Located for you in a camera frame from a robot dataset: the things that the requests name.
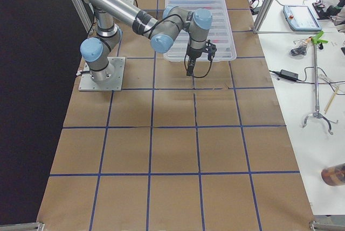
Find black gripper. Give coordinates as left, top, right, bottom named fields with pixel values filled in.
left=186, top=40, right=217, bottom=76

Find clear plastic box lid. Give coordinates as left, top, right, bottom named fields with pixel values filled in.
left=163, top=0, right=237, bottom=62

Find reach grabber tool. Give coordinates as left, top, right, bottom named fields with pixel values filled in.
left=302, top=31, right=334, bottom=135

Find teach pendant tablet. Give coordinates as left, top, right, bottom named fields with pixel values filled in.
left=282, top=5, right=322, bottom=32

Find brown bottle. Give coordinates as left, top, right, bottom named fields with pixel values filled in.
left=321, top=163, right=344, bottom=186

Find black power adapter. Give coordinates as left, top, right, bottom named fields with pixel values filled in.
left=280, top=69, right=299, bottom=82

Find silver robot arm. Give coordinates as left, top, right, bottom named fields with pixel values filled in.
left=80, top=0, right=217, bottom=83

